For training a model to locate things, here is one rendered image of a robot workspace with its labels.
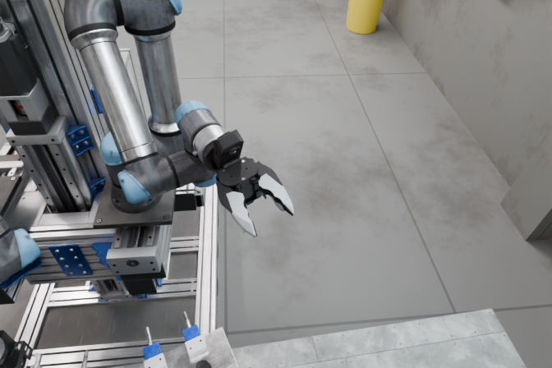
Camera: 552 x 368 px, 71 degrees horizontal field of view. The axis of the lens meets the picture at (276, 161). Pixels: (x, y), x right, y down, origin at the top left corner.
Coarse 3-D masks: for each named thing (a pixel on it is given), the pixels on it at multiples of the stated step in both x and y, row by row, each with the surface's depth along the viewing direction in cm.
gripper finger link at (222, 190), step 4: (216, 184) 67; (220, 184) 67; (220, 188) 66; (224, 188) 66; (228, 188) 66; (232, 188) 67; (220, 192) 66; (224, 192) 66; (228, 192) 66; (220, 196) 65; (224, 196) 65; (220, 200) 65; (224, 200) 64; (224, 204) 64; (228, 204) 64; (228, 208) 63
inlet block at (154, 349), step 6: (150, 336) 106; (150, 342) 105; (144, 348) 103; (150, 348) 103; (156, 348) 103; (144, 354) 102; (150, 354) 102; (156, 354) 102; (162, 354) 101; (150, 360) 100; (156, 360) 100; (162, 360) 100; (150, 366) 98; (156, 366) 98; (162, 366) 99
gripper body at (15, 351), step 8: (0, 336) 79; (8, 336) 82; (8, 344) 82; (16, 344) 84; (24, 344) 84; (8, 352) 81; (16, 352) 83; (24, 352) 84; (32, 352) 87; (0, 360) 76; (8, 360) 82; (16, 360) 82; (24, 360) 86
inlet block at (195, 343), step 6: (186, 318) 110; (186, 324) 109; (186, 330) 107; (192, 330) 107; (198, 330) 107; (186, 336) 106; (192, 336) 106; (198, 336) 104; (186, 342) 103; (192, 342) 103; (198, 342) 103; (204, 342) 103; (186, 348) 102; (192, 348) 102; (198, 348) 102; (204, 348) 103; (192, 354) 102; (198, 354) 103
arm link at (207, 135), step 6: (210, 126) 76; (216, 126) 76; (204, 132) 75; (210, 132) 74; (216, 132) 74; (222, 132) 75; (198, 138) 75; (204, 138) 74; (210, 138) 73; (216, 138) 74; (198, 144) 75; (204, 144) 73; (198, 150) 75; (204, 150) 74
